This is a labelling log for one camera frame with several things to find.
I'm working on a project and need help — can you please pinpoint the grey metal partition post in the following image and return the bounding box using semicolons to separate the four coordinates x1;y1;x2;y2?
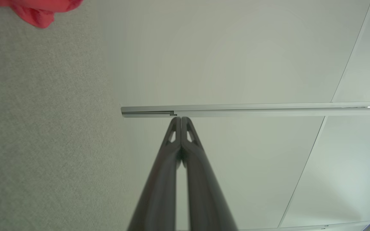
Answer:
121;101;370;118

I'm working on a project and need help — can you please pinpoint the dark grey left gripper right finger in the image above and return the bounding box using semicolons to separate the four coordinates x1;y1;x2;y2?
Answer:
182;117;238;231

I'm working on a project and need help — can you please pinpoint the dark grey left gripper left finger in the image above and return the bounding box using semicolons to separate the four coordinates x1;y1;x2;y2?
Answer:
127;117;181;231

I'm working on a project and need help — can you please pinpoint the crumpled red white garment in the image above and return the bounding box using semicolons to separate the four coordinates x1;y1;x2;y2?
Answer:
0;0;84;29

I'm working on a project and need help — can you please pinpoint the grey fabric sofa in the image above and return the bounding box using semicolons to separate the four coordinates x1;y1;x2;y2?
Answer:
0;0;132;231

